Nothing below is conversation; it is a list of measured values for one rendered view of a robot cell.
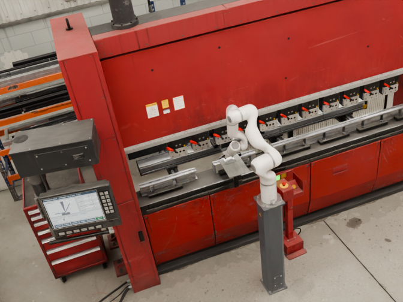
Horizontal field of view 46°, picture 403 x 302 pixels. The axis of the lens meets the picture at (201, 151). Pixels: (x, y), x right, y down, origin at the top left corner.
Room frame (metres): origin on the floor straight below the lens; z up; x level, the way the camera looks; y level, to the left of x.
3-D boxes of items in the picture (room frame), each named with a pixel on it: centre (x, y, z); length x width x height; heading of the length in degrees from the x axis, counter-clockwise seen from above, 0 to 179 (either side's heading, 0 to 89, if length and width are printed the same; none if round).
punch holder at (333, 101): (3.50, -1.17, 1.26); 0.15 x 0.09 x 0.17; 103
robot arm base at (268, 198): (2.65, -0.45, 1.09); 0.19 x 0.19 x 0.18
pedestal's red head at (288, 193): (3.06, -0.69, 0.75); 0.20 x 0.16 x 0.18; 108
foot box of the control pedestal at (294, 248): (3.03, -0.70, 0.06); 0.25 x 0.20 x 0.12; 18
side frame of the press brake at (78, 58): (3.22, 0.77, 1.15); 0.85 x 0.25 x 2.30; 13
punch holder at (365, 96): (3.60, -1.55, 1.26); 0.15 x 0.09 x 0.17; 103
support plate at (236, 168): (3.13, -0.25, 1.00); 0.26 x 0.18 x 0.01; 13
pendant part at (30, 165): (2.49, 0.89, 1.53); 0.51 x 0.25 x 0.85; 93
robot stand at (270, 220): (2.65, -0.45, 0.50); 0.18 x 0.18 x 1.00; 16
